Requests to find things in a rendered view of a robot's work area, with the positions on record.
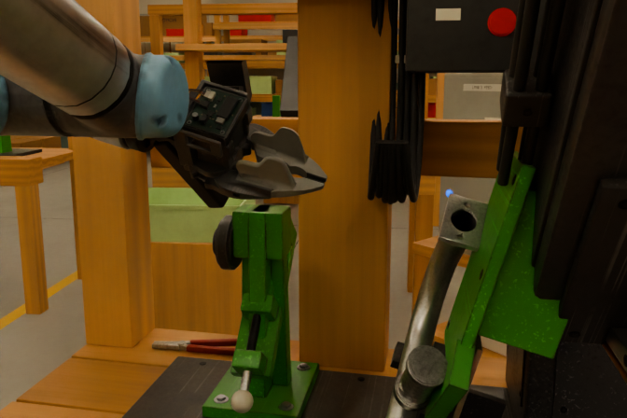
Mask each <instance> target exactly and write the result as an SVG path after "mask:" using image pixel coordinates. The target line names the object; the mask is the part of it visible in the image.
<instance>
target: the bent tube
mask: <svg viewBox="0 0 627 418"><path fill-rule="evenodd" d="M465 205H467V206H468V207H465ZM487 207H488V204H487V203H484V202H478V201H475V200H471V199H469V198H466V197H462V196H459V195H456V194H452V193H450V195H449V197H448V201H447V204H446V208H445V212H444V216H443V219H442V223H441V227H440V231H439V237H438V242H437V244H436V246H435V248H434V251H433V253H432V256H431V258H430V260H429V263H428V266H427V268H426V271H425V276H424V279H423V282H422V284H421V287H420V290H419V294H418V297H417V300H416V302H415V306H414V309H413V313H412V316H411V321H410V325H409V329H408V333H407V337H406V340H405V343H404V347H403V351H402V355H401V358H400V362H399V366H398V370H397V377H398V376H399V375H400V374H401V373H402V371H403V370H404V369H405V368H406V361H407V358H408V356H409V354H410V352H411V351H412V350H413V349H414V348H416V347H418V346H422V345H428V346H432V343H433V340H434V335H435V331H436V327H437V324H438V321H439V315H440V311H441V308H442V305H443V302H444V299H445V296H446V293H447V290H448V288H449V285H450V282H451V280H452V278H453V273H454V271H455V269H456V266H457V264H458V262H459V260H460V258H461V256H462V255H463V254H464V252H465V250H466V249H468V250H471V251H474V252H477V251H478V250H479V247H480V242H481V235H482V230H483V225H484V220H485V217H486V212H487ZM397 377H396V379H397ZM416 415H417V411H408V410H406V409H404V408H402V407H401V406H400V405H399V404H398V403H397V401H396V399H395V396H394V388H393V392H392V396H391V399H390V403H389V407H388V411H387V414H386V418H416Z"/></svg>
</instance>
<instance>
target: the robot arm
mask: <svg viewBox="0 0 627 418"><path fill-rule="evenodd" d="M218 89H219V90H218ZM221 90H223V91H221ZM189 91H190V92H189ZM227 91H228V92H227ZM230 92H232V93H230ZM233 93H235V94H233ZM198 94H200V96H199V98H198V99H197V100H196V97H197V96H198ZM236 94H237V95H236ZM252 119H253V117H252V106H249V101H248V93H247V92H244V91H238V90H236V89H233V88H229V87H226V86H222V85H219V84H216V83H213V82H210V81H207V80H203V79H202V81H201V82H200V84H199V86H198V87H197V89H196V90H195V89H189V88H188V80H187V77H186V74H185V71H184V69H183V67H182V66H181V64H180V63H179V62H178V61H177V60H176V59H175V58H173V57H171V56H168V55H153V54H152V53H151V52H147V53H146V54H145V55H139V54H135V53H132V52H131V51H130V50H129V49H128V48H127V47H126V46H125V45H123V44H122V43H121V42H120V41H119V40H118V39H117V38H116V37H115V36H113V35H112V34H111V33H110V32H109V31H108V30H107V29H106V28H104V27H103V25H102V24H101V23H100V22H98V21H97V20H96V19H94V18H93V17H92V15H91V14H90V13H89V12H88V11H87V10H85V9H84V8H83V7H82V6H81V5H80V4H79V3H78V2H76V1H75V0H0V136H6V135H23V136H65V137H71V136H74V137H91V138H94V139H96V140H99V141H102V142H105V143H108V144H110V145H114V146H119V147H122V148H125V149H134V150H138V151H141V152H148V151H149V150H151V149H152V148H153V147H155V148H156V149H157V150H158V151H159V152H160V154H161V155H162V156H163V157H164V158H165V159H166V160H167V161H168V162H169V163H170V164H171V165H172V167H173V168H174V169H175V170H176V171H177V172H178V173H179V174H180V176H181V177H182V178H183V179H184V180H185V181H186V182H187V183H188V185H189V186H190V187H191V188H192V189H193V190H194V191H195V192H196V193H197V195H198V196H199V197H200V198H201V199H202V200H203V201H204V202H205V204H206V205H207V206H208V207H210V208H222V207H224V206H225V204H226V202H227V200H228V198H229V197H230V198H233V199H240V200H261V199H270V198H281V197H290V196H297V195H301V194H306V193H311V192H314V191H317V190H321V189H323V187H324V185H325V182H326V181H327V175H326V174H325V173H324V171H323V170H322V169H321V167H320V166H319V165H318V164H317V163H316V162H315V161H314V160H312V159H311V158H309V157H308V155H306V154H305V152H304V149H303V146H302V143H301V140H300V137H299V135H298V134H297V133H296V132H295V131H294V130H292V129H290V128H287V127H282V128H280V129H279V130H278V131H277V132H276V133H275V134H274V133H273V132H271V131H270V130H268V129H267V128H265V127H263V126H261V125H258V124H256V123H251V121H252ZM251 149H252V150H255V155H256V159H257V162H252V161H249V160H243V157H244V156H248V155H250V154H251ZM292 174H297V175H300V176H302V178H297V177H293V176H292Z"/></svg>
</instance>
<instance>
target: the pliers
mask: <svg viewBox="0 0 627 418"><path fill-rule="evenodd" d="M236 342H237V339H211V340H191V341H154V342H153V343H152V348H154V349H172V350H179V351H182V350H185V351H188V352H194V353H205V354H216V355H233V354H234V351H235V348H229V347H217V346H236Z"/></svg>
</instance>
